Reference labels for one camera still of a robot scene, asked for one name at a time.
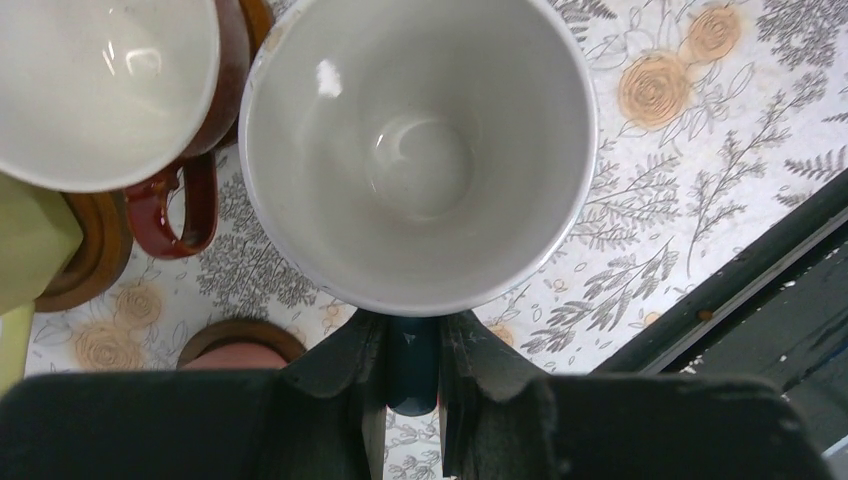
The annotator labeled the dark brown wooden coaster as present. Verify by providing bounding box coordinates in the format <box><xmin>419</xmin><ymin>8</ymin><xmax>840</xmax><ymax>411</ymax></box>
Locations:
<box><xmin>35</xmin><ymin>192</ymin><xmax>134</xmax><ymax>313</ymax></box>
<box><xmin>216</xmin><ymin>0</ymin><xmax>274</xmax><ymax>149</ymax></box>

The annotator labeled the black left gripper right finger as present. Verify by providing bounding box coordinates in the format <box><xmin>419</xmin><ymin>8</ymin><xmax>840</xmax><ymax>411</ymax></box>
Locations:
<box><xmin>439</xmin><ymin>312</ymin><xmax>832</xmax><ymax>479</ymax></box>

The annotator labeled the blue floral mug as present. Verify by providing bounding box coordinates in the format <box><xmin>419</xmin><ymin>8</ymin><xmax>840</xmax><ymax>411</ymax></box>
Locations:
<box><xmin>238</xmin><ymin>1</ymin><xmax>598</xmax><ymax>416</ymax></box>

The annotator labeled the pink mug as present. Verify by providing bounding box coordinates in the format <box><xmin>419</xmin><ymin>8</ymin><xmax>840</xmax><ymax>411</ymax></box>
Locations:
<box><xmin>181</xmin><ymin>342</ymin><xmax>288</xmax><ymax>370</ymax></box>

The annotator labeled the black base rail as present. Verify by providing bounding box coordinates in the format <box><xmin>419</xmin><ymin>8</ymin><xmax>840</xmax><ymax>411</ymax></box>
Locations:
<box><xmin>600</xmin><ymin>173</ymin><xmax>847</xmax><ymax>455</ymax></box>

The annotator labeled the yellow mug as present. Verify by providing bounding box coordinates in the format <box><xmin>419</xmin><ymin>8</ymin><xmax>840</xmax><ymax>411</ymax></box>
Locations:
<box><xmin>1</xmin><ymin>174</ymin><xmax>83</xmax><ymax>392</ymax></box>

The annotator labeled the white cream cup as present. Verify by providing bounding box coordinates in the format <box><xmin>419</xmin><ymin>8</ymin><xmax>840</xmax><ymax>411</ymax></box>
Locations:
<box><xmin>1</xmin><ymin>1</ymin><xmax>251</xmax><ymax>259</ymax></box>

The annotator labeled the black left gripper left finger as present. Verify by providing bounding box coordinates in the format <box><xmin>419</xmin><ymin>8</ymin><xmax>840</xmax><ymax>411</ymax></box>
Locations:
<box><xmin>1</xmin><ymin>311</ymin><xmax>387</xmax><ymax>479</ymax></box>

